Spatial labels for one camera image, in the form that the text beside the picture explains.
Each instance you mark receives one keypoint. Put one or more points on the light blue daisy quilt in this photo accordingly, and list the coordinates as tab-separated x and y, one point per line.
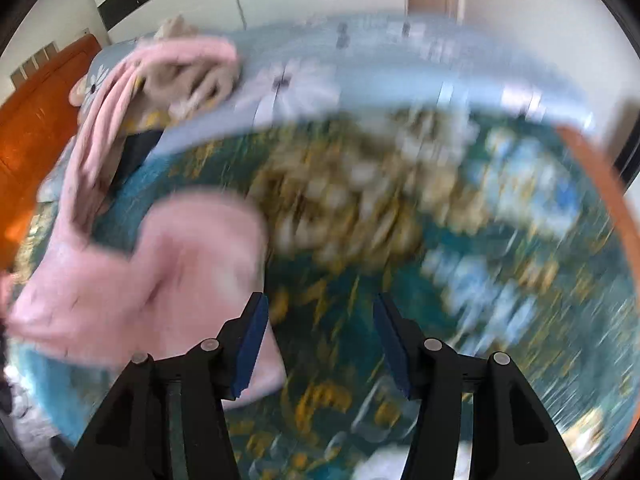
293	73

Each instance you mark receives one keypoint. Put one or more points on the pink pillow roll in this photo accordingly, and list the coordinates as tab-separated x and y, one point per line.
80	92

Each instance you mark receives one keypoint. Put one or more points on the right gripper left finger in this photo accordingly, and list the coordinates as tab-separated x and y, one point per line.
164	419

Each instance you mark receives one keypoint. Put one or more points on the teal floral bed blanket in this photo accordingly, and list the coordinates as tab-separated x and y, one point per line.
526	248

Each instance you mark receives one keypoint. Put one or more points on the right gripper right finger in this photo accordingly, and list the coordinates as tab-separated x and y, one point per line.
513	435

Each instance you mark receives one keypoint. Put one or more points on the black garment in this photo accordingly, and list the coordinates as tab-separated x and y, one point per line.
136	150

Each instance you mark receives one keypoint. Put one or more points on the orange wooden headboard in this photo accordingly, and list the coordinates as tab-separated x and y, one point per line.
36	123

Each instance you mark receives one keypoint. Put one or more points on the pink floral fleece garment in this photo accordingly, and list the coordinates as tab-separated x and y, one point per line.
198	257

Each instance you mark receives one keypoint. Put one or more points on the wall switch panel row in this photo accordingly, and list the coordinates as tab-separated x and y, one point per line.
31	65

